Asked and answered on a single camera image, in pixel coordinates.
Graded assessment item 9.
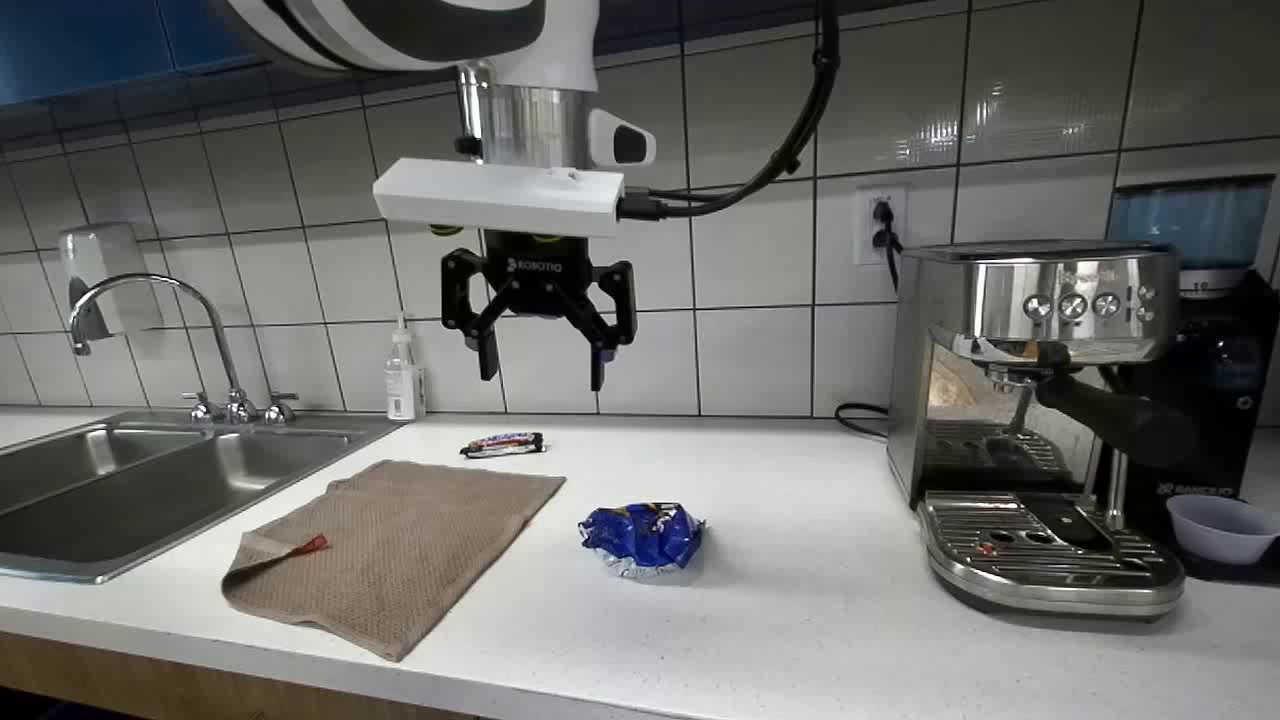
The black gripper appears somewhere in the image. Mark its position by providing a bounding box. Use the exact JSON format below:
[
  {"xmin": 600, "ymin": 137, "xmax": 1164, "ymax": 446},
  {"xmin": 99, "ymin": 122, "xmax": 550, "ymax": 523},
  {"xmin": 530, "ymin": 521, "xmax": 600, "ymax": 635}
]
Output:
[{"xmin": 439, "ymin": 232, "xmax": 636, "ymax": 388}]

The brown towel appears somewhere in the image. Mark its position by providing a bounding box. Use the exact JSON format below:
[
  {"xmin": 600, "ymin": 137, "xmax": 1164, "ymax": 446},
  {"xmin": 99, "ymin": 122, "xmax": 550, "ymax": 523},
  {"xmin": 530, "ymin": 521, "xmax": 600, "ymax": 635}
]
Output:
[{"xmin": 219, "ymin": 459, "xmax": 561, "ymax": 660}]

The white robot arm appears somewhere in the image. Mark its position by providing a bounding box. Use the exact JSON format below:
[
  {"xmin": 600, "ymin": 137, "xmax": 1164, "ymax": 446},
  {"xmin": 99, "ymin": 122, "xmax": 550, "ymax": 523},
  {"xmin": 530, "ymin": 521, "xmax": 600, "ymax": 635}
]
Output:
[{"xmin": 224, "ymin": 0, "xmax": 655, "ymax": 388}]

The dark candy bar wrapper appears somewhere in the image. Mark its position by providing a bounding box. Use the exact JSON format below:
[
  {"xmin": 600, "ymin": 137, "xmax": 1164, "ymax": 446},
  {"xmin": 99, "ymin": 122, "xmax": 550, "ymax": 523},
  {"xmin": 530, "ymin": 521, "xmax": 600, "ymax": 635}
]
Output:
[{"xmin": 459, "ymin": 430, "xmax": 542, "ymax": 459}]

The white soap bottle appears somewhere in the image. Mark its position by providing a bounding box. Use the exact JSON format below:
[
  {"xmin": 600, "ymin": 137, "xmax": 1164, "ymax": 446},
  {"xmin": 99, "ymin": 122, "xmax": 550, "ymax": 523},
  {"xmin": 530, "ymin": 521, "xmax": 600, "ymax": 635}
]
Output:
[{"xmin": 385, "ymin": 314, "xmax": 420, "ymax": 418}]

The blue crumpled snack bag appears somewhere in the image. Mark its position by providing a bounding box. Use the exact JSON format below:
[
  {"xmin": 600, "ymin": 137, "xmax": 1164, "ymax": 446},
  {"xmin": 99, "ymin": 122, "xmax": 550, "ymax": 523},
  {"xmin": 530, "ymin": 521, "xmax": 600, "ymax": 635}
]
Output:
[{"xmin": 575, "ymin": 501, "xmax": 705, "ymax": 579}]

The chrome faucet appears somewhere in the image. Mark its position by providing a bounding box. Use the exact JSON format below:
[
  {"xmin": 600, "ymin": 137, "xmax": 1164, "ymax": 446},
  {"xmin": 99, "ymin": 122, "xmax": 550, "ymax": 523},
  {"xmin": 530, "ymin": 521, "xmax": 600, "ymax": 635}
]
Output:
[{"xmin": 62, "ymin": 269, "xmax": 305, "ymax": 429}]

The stainless espresso machine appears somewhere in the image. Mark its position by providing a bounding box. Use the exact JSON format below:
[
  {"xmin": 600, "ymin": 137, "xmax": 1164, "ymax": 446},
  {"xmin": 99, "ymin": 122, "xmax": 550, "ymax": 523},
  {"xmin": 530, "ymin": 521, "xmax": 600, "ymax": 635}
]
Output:
[{"xmin": 888, "ymin": 240, "xmax": 1195, "ymax": 618}]

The stainless steel sink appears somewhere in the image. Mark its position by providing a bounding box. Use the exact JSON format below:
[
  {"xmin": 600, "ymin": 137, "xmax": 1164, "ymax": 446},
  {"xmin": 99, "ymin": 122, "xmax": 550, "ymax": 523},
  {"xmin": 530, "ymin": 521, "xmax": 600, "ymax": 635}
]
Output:
[{"xmin": 0, "ymin": 414, "xmax": 389, "ymax": 582}]

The black coffee grinder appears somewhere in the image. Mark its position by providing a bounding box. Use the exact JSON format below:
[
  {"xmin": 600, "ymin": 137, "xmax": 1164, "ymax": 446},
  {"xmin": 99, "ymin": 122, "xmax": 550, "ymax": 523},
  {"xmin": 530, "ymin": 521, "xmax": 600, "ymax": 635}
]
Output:
[{"xmin": 1103, "ymin": 175, "xmax": 1276, "ymax": 582}]

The purple plastic cup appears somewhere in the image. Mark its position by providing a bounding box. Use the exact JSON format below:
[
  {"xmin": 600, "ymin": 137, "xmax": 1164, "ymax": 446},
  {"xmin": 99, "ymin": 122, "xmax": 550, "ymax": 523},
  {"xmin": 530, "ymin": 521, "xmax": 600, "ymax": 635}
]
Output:
[{"xmin": 1168, "ymin": 494, "xmax": 1280, "ymax": 569}]

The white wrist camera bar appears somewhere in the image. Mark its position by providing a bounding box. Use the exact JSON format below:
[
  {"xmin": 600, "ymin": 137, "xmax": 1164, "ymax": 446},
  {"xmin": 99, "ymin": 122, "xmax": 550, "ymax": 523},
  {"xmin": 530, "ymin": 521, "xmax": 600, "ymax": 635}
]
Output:
[{"xmin": 370, "ymin": 155, "xmax": 622, "ymax": 236}]

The black power cord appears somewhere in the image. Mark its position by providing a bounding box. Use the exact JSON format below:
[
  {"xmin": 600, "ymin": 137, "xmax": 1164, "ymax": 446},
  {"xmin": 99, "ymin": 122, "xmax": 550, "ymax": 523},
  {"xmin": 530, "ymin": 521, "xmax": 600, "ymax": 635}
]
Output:
[{"xmin": 831, "ymin": 199, "xmax": 910, "ymax": 439}]

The white wall outlet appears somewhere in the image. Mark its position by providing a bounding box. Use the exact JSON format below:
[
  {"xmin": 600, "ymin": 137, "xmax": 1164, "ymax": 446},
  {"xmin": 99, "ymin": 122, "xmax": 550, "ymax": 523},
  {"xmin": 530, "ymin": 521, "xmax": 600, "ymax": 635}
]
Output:
[{"xmin": 853, "ymin": 187, "xmax": 906, "ymax": 262}]

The wall paper towel holder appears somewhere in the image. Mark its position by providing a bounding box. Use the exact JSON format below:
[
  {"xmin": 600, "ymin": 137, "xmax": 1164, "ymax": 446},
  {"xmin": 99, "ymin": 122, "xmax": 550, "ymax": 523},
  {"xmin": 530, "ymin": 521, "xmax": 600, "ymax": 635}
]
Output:
[{"xmin": 61, "ymin": 224, "xmax": 162, "ymax": 340}]

